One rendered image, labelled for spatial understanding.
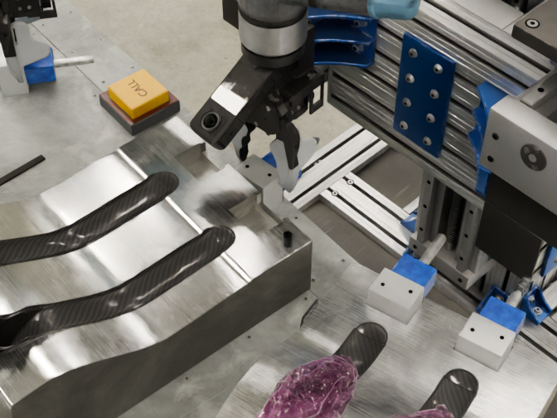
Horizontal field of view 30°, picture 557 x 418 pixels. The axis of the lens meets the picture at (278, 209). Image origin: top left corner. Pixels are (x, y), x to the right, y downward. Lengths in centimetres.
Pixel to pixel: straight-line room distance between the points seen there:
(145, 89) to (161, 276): 36
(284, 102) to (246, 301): 23
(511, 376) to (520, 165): 24
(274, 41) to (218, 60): 164
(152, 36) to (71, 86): 135
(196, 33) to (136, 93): 143
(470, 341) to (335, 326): 15
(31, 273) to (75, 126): 36
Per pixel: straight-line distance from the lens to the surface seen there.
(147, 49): 280
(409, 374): 111
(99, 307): 112
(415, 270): 117
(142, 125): 141
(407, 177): 217
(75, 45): 157
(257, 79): 116
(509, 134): 118
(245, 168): 128
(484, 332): 112
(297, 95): 119
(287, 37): 112
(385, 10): 106
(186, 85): 268
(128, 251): 117
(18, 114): 147
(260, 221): 121
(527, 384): 112
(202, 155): 128
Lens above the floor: 178
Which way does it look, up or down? 49 degrees down
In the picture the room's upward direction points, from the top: straight up
